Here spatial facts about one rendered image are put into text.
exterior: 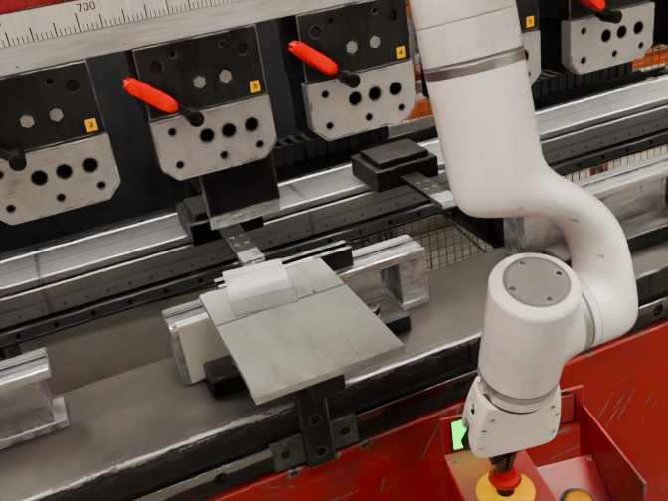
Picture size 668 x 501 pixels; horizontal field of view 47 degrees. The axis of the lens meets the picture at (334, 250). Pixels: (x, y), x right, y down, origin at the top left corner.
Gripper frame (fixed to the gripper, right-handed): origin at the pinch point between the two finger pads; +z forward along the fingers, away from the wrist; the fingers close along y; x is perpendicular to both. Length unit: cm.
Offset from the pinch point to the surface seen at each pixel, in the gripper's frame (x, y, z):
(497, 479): -2.0, -1.2, 2.2
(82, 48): 38, -38, -41
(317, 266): 30.5, -15.8, -6.3
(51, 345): 159, -105, 147
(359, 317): 16.0, -13.3, -11.6
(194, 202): 55, -32, -1
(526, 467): 0.4, 4.0, 6.2
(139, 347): 144, -70, 141
